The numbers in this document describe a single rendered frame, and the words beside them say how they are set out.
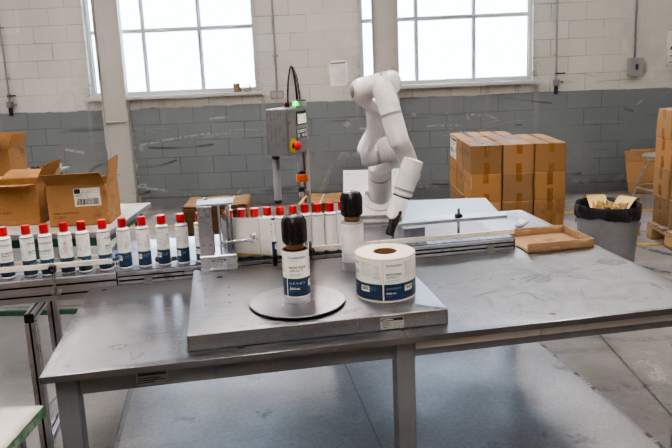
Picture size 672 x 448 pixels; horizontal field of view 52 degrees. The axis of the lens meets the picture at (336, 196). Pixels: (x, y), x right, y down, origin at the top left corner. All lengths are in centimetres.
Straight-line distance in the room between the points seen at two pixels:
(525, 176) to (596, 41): 286
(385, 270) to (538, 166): 406
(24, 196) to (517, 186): 390
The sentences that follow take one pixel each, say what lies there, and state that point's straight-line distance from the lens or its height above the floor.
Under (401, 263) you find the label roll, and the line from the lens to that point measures 221.
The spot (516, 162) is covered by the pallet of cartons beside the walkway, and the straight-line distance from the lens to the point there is 609.
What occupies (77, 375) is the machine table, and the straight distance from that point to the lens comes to 209.
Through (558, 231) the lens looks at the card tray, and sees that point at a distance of 332.
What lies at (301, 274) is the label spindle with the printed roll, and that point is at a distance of 219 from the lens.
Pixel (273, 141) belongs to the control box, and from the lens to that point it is 277.
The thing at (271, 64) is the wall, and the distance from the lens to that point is 817.
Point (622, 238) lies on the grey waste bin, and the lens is 495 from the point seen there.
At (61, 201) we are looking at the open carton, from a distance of 423.
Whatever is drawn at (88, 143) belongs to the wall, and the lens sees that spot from 878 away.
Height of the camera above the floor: 165
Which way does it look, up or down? 11 degrees down
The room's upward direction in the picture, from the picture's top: 2 degrees counter-clockwise
